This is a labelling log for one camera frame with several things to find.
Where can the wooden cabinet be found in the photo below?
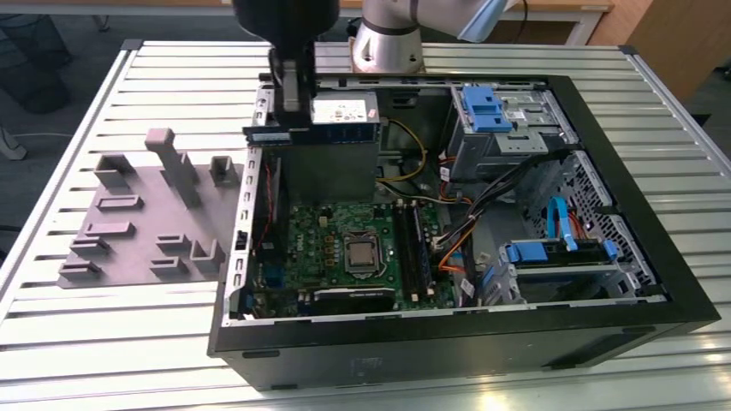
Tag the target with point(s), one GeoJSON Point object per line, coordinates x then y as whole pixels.
{"type": "Point", "coordinates": [674, 34]}

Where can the RAM stick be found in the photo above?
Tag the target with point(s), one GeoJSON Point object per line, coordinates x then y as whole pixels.
{"type": "Point", "coordinates": [343, 135]}
{"type": "Point", "coordinates": [423, 257]}

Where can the black graphics card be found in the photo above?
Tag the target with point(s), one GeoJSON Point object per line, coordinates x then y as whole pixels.
{"type": "Point", "coordinates": [354, 299]}

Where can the wooden desk with white frame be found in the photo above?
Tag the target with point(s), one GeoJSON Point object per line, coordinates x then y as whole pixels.
{"type": "Point", "coordinates": [554, 32]}

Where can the blue disk carrier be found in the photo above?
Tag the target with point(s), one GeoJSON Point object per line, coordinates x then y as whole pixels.
{"type": "Point", "coordinates": [486, 107]}
{"type": "Point", "coordinates": [526, 252]}

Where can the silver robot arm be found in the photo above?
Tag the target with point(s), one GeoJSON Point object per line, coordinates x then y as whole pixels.
{"type": "Point", "coordinates": [383, 47]}

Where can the black mesh waste bin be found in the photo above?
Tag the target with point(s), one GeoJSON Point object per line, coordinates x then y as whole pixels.
{"type": "Point", "coordinates": [34, 64]}

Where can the silver CPU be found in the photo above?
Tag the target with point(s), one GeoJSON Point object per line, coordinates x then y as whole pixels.
{"type": "Point", "coordinates": [359, 253]}

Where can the CPU socket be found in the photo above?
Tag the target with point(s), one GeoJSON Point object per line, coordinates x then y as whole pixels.
{"type": "Point", "coordinates": [343, 257]}

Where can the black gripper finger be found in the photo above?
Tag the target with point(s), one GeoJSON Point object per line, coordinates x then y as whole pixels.
{"type": "Point", "coordinates": [296, 85]}

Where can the grey power supply unit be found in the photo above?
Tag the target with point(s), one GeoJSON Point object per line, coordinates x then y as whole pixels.
{"type": "Point", "coordinates": [320, 171]}

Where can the silver drive cage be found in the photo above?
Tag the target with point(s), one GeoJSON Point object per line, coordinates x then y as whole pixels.
{"type": "Point", "coordinates": [571, 270]}
{"type": "Point", "coordinates": [519, 145]}

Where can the black PC case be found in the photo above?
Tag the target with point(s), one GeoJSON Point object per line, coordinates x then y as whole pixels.
{"type": "Point", "coordinates": [399, 342]}

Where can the white furniture foot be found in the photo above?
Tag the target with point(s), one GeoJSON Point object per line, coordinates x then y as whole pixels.
{"type": "Point", "coordinates": [11, 145]}

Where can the green motherboard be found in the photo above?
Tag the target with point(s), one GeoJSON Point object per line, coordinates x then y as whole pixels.
{"type": "Point", "coordinates": [308, 222]}

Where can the grey parts rack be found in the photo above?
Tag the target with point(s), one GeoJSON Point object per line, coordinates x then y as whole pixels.
{"type": "Point", "coordinates": [143, 205]}

